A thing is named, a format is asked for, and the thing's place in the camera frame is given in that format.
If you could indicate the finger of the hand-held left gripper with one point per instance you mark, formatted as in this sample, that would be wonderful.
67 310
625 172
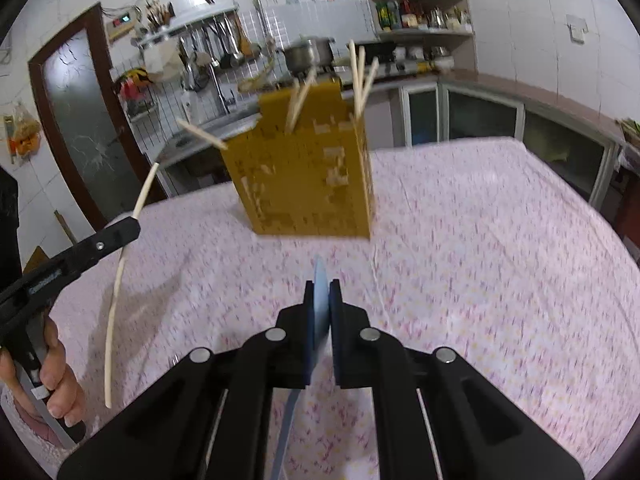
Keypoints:
110 237

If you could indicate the steel faucet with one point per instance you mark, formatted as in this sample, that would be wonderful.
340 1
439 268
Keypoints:
219 90

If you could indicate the kitchen counter with cabinets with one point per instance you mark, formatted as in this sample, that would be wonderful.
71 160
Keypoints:
500 86

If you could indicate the black wok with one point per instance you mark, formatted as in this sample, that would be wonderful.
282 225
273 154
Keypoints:
375 49

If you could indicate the dark brown glass door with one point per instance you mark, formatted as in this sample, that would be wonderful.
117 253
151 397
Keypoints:
85 125

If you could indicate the corner wall shelf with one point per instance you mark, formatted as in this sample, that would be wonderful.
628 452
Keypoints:
425 31

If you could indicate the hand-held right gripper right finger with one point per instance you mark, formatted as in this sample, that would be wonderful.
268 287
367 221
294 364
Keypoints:
336 340

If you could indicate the light blue plastic spoon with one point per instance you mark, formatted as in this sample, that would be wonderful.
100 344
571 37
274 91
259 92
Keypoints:
322 300

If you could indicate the person's left hand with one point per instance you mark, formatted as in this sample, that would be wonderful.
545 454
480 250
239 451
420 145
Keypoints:
60 385

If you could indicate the pink floral tablecloth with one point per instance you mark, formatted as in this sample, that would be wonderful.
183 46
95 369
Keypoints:
475 285

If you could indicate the green vegetables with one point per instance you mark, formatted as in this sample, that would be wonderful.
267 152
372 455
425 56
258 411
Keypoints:
631 126

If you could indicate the steel sink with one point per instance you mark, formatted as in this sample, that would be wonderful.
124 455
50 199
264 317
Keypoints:
200 146

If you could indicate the steel gas stove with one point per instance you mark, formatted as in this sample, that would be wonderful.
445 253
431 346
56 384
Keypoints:
340 67

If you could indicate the white wall rack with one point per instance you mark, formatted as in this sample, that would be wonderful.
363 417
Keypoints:
190 22

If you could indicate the steel pot with lid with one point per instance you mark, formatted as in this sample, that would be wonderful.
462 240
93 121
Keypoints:
307 55

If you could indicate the orange hanging bag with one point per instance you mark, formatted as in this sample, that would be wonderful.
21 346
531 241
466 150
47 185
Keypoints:
22 135

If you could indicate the dark bottle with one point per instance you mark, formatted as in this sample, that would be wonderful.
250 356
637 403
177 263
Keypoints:
394 15

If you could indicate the metal cutlery cup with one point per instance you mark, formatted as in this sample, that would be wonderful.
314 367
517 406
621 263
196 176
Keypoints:
159 17

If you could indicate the wooden chopstick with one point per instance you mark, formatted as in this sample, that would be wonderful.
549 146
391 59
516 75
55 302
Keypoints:
370 82
112 305
202 134
300 102
354 75

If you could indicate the green bottle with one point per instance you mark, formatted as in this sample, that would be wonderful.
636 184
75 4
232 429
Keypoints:
382 16

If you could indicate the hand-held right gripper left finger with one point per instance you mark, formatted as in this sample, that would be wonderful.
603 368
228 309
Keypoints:
308 340

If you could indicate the beige control box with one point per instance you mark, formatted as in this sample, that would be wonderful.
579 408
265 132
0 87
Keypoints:
122 22

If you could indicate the white hanging bag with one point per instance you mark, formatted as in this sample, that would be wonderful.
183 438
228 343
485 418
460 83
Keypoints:
162 60

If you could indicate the row of hanging cooking tools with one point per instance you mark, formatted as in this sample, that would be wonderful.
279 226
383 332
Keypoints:
220 50

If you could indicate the grey wall pipe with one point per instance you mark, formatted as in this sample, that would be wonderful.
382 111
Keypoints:
254 0

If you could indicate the white wall socket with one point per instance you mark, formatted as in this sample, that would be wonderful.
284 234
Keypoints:
576 27

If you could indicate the yellow slotted plastic holder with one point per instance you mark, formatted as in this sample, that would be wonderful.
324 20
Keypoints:
300 185

